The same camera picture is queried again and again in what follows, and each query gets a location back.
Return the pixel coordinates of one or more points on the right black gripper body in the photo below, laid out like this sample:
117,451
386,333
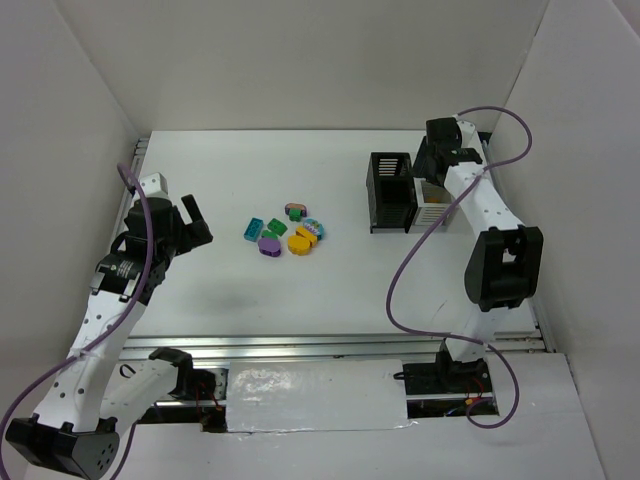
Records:
425,163

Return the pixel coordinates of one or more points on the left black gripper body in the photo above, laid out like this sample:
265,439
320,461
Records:
186,228

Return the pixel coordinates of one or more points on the yellow rounded lego brick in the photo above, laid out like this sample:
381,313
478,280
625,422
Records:
299,245

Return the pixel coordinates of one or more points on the teal flower printed lego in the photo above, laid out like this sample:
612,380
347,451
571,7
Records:
314,227

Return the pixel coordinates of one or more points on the yellow rectangular lego brick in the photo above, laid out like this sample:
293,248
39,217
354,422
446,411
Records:
306,234

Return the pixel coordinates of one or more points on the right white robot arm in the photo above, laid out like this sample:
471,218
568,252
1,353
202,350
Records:
503,268

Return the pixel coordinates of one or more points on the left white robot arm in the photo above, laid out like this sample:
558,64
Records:
77,428

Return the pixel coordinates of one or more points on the white slotted container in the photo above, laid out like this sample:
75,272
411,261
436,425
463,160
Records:
427,213

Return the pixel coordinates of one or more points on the teal rectangular lego brick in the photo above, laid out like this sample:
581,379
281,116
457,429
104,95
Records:
253,230

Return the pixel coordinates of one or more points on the black slotted container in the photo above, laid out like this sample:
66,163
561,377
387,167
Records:
392,201

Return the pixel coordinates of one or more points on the purple rounded lego brick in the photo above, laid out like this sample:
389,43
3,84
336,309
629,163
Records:
269,246

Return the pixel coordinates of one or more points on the green square lego brick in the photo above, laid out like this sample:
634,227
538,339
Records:
277,227

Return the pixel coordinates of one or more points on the small green lego brick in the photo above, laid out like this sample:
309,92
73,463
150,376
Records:
295,215

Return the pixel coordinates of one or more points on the purple printed lego brick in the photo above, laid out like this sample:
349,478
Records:
295,206

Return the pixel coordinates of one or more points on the white taped cover panel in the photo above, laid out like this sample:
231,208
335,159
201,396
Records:
315,396

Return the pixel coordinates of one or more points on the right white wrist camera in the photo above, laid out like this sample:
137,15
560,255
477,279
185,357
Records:
468,132

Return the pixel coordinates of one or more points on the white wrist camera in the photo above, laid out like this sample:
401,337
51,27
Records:
468,132
155,186

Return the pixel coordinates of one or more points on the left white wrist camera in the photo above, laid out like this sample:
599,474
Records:
155,186

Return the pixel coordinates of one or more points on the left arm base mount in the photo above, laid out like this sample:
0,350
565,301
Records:
199,393

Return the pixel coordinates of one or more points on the aluminium frame rail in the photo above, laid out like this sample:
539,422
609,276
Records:
285,347

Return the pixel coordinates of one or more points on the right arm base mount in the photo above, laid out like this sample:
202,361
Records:
429,396

